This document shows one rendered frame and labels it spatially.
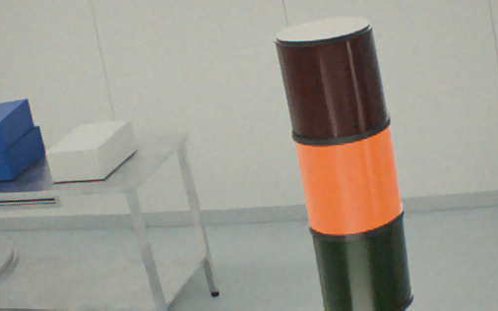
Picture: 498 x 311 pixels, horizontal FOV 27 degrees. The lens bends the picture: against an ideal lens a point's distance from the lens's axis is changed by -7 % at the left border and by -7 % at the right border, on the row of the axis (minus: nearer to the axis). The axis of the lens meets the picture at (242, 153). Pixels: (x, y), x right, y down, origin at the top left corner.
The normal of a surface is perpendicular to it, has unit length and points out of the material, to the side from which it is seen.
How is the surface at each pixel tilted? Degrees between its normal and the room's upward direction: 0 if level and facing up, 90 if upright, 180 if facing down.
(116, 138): 90
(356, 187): 90
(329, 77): 90
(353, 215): 90
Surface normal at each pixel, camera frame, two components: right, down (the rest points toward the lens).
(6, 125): 0.96, -0.11
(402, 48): -0.32, 0.36
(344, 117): 0.06, 0.30
